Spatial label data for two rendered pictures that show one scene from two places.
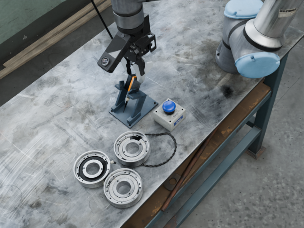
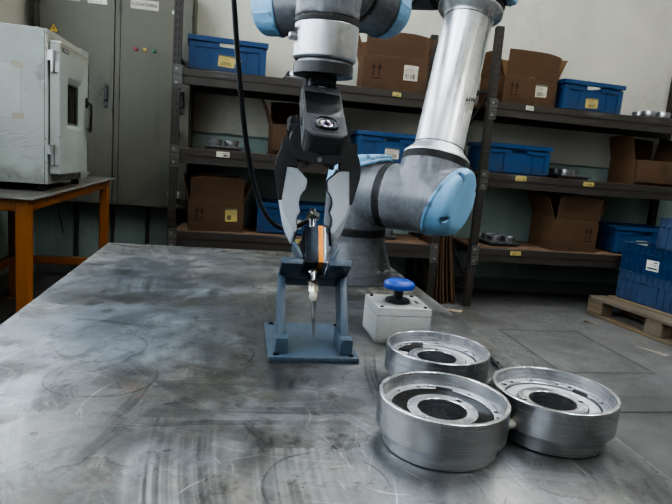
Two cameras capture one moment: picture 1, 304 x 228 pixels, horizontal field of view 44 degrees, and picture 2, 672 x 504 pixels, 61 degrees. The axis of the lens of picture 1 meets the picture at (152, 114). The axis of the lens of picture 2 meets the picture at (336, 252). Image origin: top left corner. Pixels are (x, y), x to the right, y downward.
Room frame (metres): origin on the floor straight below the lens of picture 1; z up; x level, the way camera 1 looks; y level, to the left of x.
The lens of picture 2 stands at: (0.39, 0.61, 1.02)
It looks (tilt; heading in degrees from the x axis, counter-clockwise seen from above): 9 degrees down; 300
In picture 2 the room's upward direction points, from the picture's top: 5 degrees clockwise
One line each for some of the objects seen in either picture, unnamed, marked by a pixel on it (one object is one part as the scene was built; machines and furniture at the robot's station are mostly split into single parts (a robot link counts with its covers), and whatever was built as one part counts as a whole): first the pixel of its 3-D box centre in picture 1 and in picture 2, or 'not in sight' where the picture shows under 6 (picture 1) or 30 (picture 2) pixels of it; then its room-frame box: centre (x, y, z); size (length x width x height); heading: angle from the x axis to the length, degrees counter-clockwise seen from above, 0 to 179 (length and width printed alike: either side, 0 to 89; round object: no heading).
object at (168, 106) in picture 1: (169, 109); (397, 297); (0.67, -0.05, 0.85); 0.04 x 0.04 x 0.05
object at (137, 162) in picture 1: (132, 149); (435, 365); (0.57, 0.07, 0.82); 0.10 x 0.10 x 0.04
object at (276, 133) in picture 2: not in sight; (296, 129); (2.75, -2.81, 1.19); 0.52 x 0.42 x 0.38; 40
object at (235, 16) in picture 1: (243, 21); (361, 190); (0.88, -0.32, 0.97); 0.13 x 0.12 x 0.14; 178
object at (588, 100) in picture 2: not in sight; (578, 99); (1.11, -4.23, 1.61); 0.52 x 0.38 x 0.22; 43
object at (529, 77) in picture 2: not in sight; (517, 81); (1.50, -3.89, 1.69); 0.59 x 0.41 x 0.38; 45
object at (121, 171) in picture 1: (124, 188); (551, 409); (0.45, 0.10, 0.82); 0.10 x 0.10 x 0.04
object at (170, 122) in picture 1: (170, 113); (395, 315); (0.67, -0.06, 0.82); 0.08 x 0.07 x 0.05; 130
